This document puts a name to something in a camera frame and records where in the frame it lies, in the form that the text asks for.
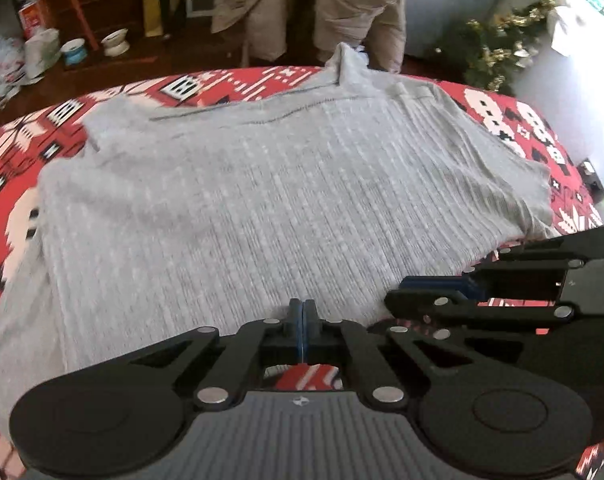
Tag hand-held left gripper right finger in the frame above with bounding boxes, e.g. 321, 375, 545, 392
303, 299, 483, 406

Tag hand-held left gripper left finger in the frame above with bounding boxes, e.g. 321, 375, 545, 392
127, 299, 303, 409

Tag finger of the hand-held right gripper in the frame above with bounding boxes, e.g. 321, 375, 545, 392
398, 226, 604, 297
383, 291, 604, 335

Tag grey knit sweater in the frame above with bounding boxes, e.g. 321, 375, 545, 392
0, 42, 558, 406

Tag decorated christmas tree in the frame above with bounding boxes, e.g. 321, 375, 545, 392
426, 0, 558, 95

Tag white cloth bundle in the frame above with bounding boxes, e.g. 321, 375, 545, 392
548, 0, 591, 57

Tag beige padded jacket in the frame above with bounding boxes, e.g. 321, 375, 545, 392
209, 0, 409, 74

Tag red patterned blanket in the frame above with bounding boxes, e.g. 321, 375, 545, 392
0, 64, 604, 480

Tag yellow box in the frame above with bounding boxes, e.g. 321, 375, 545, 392
138, 0, 186, 39

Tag white plastic bags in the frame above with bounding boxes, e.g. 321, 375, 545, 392
0, 26, 61, 97

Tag red broom stick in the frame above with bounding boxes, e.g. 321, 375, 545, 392
57, 0, 101, 52

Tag red white box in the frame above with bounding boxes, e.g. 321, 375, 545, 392
17, 0, 51, 42

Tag wall socket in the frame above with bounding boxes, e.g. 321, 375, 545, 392
578, 157, 604, 202

